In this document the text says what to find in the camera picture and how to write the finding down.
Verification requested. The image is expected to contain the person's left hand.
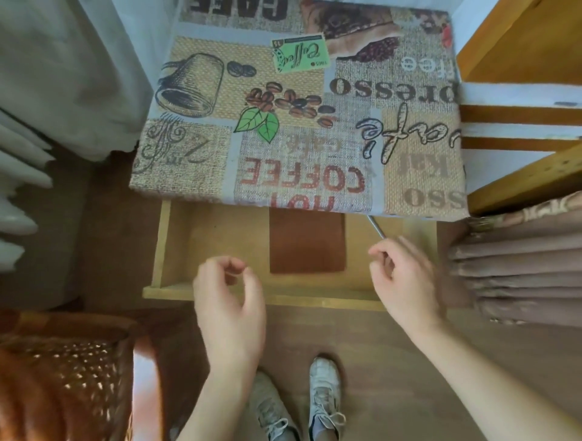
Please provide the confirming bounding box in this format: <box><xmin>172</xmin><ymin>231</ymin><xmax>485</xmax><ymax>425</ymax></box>
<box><xmin>193</xmin><ymin>256</ymin><xmax>267</xmax><ymax>370</ymax></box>

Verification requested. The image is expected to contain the person's right hand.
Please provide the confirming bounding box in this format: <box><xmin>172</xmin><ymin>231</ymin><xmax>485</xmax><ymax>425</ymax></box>
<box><xmin>368</xmin><ymin>236</ymin><xmax>449</xmax><ymax>340</ymax></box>

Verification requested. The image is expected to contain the silver metal utensil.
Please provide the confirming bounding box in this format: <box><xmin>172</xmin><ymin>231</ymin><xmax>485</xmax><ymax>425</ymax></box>
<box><xmin>367</xmin><ymin>215</ymin><xmax>388</xmax><ymax>240</ymax></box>

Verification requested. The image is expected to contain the person's left forearm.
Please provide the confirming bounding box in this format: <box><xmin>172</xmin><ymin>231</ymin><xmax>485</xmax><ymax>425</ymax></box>
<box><xmin>176</xmin><ymin>356</ymin><xmax>261</xmax><ymax>441</ymax></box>

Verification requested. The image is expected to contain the person's right forearm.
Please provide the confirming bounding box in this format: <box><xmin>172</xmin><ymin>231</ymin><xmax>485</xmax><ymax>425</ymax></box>
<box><xmin>405</xmin><ymin>318</ymin><xmax>582</xmax><ymax>441</ymax></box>

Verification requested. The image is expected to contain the open wooden drawer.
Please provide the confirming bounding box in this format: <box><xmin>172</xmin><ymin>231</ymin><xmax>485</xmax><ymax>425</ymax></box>
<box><xmin>143</xmin><ymin>200</ymin><xmax>452</xmax><ymax>312</ymax></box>

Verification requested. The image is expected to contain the brown drawer liner sheet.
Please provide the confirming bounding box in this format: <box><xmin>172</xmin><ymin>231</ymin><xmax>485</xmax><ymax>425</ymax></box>
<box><xmin>269</xmin><ymin>207</ymin><xmax>346</xmax><ymax>274</ymax></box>

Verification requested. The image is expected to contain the white sneaker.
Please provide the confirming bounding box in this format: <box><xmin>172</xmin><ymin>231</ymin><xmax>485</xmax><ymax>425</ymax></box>
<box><xmin>247</xmin><ymin>370</ymin><xmax>302</xmax><ymax>441</ymax></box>
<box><xmin>308</xmin><ymin>356</ymin><xmax>347</xmax><ymax>441</ymax></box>

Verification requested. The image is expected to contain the brown pleated curtain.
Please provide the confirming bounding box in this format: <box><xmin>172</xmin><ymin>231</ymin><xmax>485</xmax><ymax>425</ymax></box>
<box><xmin>447</xmin><ymin>191</ymin><xmax>582</xmax><ymax>326</ymax></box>

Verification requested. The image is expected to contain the coffee print tablecloth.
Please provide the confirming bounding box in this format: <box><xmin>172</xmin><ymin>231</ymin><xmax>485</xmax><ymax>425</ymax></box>
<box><xmin>129</xmin><ymin>0</ymin><xmax>470</xmax><ymax>222</ymax></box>

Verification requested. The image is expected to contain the brown wicker chair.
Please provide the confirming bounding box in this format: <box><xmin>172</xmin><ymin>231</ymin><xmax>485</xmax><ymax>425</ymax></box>
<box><xmin>0</xmin><ymin>310</ymin><xmax>162</xmax><ymax>441</ymax></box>

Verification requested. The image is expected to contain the white radiator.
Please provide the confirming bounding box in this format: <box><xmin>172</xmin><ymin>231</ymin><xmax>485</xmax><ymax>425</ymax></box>
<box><xmin>0</xmin><ymin>108</ymin><xmax>56</xmax><ymax>274</ymax></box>

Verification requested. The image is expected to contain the white curtain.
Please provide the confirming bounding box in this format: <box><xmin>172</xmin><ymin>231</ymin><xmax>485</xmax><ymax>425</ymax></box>
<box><xmin>0</xmin><ymin>0</ymin><xmax>183</xmax><ymax>163</ymax></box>

